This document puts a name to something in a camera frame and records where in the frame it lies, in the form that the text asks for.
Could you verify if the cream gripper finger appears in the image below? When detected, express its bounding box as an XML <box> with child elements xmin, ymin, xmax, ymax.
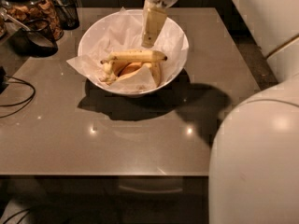
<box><xmin>142</xmin><ymin>0</ymin><xmax>167</xmax><ymax>48</ymax></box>

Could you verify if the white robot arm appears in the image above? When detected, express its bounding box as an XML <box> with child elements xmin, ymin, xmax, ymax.
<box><xmin>208</xmin><ymin>0</ymin><xmax>299</xmax><ymax>224</ymax></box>

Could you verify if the white bowl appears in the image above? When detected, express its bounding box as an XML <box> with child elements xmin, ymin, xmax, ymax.
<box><xmin>77</xmin><ymin>9</ymin><xmax>190</xmax><ymax>98</ymax></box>

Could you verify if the middle orange-yellow banana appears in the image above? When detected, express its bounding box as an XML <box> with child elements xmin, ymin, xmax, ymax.
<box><xmin>120</xmin><ymin>63</ymin><xmax>142</xmax><ymax>77</ymax></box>

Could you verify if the white paper liner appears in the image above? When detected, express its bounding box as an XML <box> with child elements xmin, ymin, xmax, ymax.
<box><xmin>65</xmin><ymin>7</ymin><xmax>190</xmax><ymax>94</ymax></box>

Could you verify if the black mesh pen holder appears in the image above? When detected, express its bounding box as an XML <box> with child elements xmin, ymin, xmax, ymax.
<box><xmin>53</xmin><ymin>0</ymin><xmax>79</xmax><ymax>30</ymax></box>

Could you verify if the black mesh strainer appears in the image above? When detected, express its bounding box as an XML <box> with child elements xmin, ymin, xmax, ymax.
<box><xmin>0</xmin><ymin>8</ymin><xmax>58</xmax><ymax>57</ymax></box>

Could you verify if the glass jar with snacks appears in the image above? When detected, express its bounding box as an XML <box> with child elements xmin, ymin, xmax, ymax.
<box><xmin>1</xmin><ymin>0</ymin><xmax>64</xmax><ymax>40</ymax></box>

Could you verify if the black device at left edge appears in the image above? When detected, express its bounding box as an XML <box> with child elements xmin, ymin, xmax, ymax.
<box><xmin>0</xmin><ymin>66</ymin><xmax>8</xmax><ymax>94</ymax></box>

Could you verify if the black cable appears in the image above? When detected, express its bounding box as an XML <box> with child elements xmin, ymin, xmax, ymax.
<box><xmin>0</xmin><ymin>74</ymin><xmax>36</xmax><ymax>119</ymax></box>

